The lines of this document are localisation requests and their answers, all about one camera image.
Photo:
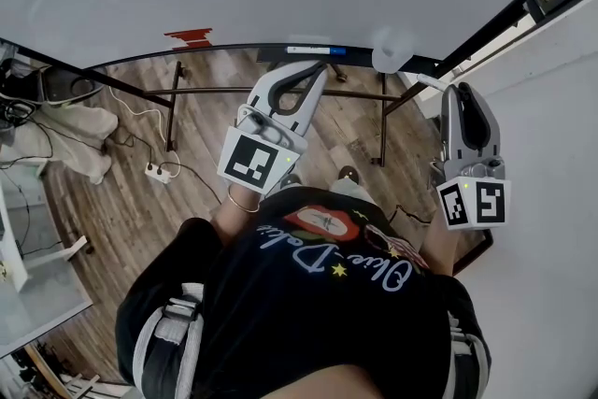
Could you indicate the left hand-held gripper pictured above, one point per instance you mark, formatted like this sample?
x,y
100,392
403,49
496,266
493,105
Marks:
x,y
247,161

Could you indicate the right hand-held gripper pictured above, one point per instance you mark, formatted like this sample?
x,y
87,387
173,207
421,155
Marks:
x,y
490,201

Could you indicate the person's right forearm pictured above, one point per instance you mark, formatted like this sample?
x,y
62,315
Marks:
x,y
441,247

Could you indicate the person's left forearm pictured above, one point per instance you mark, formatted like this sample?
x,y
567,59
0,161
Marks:
x,y
233,222

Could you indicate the blue-capped marker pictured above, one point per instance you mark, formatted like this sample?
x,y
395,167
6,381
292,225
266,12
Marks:
x,y
313,50

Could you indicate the red tape piece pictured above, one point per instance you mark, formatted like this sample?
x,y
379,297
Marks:
x,y
191,39

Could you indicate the person's left dark shoe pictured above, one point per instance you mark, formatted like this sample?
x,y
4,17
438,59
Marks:
x,y
290,180

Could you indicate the person's dark shoe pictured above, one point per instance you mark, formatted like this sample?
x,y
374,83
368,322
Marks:
x,y
348,174
290,180

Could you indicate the person's right dark shoe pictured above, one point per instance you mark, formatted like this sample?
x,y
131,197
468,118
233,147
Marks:
x,y
348,174

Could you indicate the grey trousers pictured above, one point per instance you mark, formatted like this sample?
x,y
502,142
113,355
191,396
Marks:
x,y
348,190

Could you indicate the white power strip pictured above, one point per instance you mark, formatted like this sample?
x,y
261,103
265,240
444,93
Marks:
x,y
159,173

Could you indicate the black printed t-shirt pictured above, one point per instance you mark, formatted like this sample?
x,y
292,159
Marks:
x,y
289,317

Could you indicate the black seat with neon stripes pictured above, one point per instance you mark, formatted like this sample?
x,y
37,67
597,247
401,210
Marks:
x,y
61,84

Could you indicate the cluttered low rack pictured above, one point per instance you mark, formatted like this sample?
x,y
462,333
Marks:
x,y
56,374

